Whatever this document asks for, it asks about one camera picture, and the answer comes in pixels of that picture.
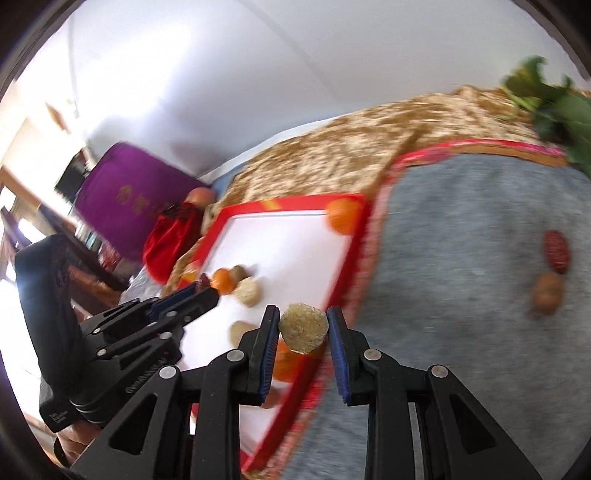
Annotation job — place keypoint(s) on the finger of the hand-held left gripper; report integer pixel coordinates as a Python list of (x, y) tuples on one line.
[(198, 304), (173, 297)]

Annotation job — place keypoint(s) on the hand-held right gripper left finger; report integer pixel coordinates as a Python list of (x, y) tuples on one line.
[(268, 360)]

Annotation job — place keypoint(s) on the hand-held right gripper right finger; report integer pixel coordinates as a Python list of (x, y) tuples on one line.
[(339, 360)]

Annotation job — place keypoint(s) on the orange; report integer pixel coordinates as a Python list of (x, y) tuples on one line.
[(222, 281), (344, 214), (284, 367)]

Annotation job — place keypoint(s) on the pale yam chunk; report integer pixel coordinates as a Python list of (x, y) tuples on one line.
[(248, 291), (302, 327), (240, 332)]

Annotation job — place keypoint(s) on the red-framed white tray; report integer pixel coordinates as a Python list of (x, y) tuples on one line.
[(286, 249)]

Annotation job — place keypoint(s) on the person's left hand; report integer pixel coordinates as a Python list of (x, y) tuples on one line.
[(76, 443)]

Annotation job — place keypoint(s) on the red cloth bag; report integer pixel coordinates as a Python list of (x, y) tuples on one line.
[(171, 244)]

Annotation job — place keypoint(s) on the grey mat with red border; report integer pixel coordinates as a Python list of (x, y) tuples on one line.
[(438, 346)]

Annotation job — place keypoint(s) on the apple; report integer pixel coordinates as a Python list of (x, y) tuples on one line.
[(201, 196)]

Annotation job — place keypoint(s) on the purple box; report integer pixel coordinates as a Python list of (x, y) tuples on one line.
[(124, 184)]

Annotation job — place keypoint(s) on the black box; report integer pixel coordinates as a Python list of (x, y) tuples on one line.
[(69, 177)]

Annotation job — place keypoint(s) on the brown furry blanket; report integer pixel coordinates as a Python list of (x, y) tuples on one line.
[(323, 152)]

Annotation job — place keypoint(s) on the green leafy vegetable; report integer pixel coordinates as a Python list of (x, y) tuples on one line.
[(558, 110)]

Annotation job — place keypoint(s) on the tan wall fixture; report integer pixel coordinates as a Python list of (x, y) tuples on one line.
[(55, 115)]

